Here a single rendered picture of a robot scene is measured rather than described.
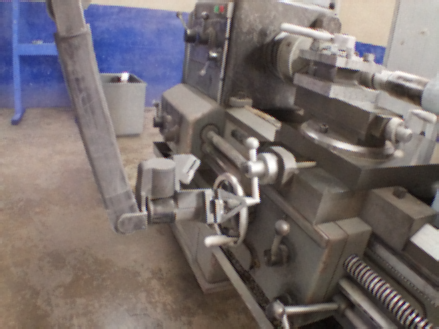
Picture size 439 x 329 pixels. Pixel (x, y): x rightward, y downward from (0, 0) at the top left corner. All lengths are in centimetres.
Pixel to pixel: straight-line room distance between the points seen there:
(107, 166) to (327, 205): 44
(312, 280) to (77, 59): 63
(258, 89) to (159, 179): 92
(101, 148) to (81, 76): 12
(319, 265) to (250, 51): 94
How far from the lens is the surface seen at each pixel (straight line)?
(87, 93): 55
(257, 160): 75
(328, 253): 72
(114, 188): 59
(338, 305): 83
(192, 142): 143
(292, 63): 127
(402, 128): 78
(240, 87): 141
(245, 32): 139
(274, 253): 79
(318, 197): 70
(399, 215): 74
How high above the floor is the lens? 115
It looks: 22 degrees down
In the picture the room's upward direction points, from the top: 8 degrees clockwise
